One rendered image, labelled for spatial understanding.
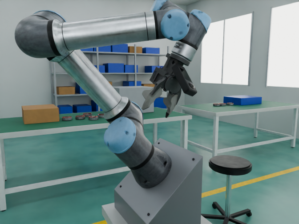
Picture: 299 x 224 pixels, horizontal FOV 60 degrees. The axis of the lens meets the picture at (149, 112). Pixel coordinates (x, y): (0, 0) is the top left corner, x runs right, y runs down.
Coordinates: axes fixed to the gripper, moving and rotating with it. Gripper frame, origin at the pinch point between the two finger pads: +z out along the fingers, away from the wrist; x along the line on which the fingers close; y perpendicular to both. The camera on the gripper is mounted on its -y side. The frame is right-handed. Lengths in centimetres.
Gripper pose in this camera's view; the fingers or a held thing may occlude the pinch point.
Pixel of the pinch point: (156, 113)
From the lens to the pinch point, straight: 87.5
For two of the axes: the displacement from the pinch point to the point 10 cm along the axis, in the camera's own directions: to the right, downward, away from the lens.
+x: -7.0, -2.4, -6.7
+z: -4.5, 8.8, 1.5
